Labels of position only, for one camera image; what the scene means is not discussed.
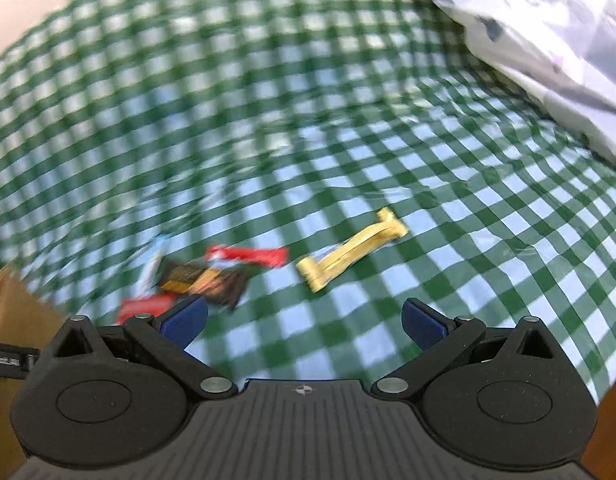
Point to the white plastic bag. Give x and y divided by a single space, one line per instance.
537 35

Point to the cardboard box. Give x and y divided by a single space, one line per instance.
13 310

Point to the light blue snack packet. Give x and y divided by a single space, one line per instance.
153 270

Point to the brown black chocolate bar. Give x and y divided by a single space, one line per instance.
198 280

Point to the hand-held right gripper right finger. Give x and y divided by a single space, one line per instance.
422 328

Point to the green checked blanket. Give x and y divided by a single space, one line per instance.
288 110

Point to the small plain red packet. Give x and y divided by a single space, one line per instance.
138 307

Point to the yellow snack bar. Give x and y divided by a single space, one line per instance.
348 255

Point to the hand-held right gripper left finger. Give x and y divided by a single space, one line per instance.
185 323

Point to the slim red white packet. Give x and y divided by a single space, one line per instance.
258 256

